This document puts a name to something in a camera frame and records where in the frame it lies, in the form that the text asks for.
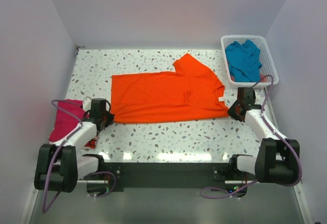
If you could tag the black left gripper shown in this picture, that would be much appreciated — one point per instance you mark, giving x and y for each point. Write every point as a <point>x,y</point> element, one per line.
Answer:
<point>110,118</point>

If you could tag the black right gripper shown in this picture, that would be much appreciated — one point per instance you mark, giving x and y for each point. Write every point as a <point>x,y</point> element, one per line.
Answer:
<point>231,113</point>

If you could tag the orange t shirt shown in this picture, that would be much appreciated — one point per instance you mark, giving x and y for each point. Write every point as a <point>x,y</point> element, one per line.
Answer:
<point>191,92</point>

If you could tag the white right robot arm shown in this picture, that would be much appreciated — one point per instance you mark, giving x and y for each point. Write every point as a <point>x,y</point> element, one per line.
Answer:
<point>278,158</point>

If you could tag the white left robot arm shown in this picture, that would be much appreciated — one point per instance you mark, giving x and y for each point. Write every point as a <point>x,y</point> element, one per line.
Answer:
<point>57,167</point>

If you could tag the pink garment in basket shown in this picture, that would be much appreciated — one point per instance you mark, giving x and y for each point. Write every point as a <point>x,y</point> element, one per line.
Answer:
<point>263,78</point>

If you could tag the magenta folded t shirt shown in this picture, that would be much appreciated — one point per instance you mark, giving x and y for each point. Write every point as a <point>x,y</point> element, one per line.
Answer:
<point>64,122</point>

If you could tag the white plastic laundry basket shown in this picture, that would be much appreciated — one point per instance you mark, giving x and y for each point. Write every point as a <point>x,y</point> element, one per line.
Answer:
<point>268,67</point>

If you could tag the blue t shirt in basket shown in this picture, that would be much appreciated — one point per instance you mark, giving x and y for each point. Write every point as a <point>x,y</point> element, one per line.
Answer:
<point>243,61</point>

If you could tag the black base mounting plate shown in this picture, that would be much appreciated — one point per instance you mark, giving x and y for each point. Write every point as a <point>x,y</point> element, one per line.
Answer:
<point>165,176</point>

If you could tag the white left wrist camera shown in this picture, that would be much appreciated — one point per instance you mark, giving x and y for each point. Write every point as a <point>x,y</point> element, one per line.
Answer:
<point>86,104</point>

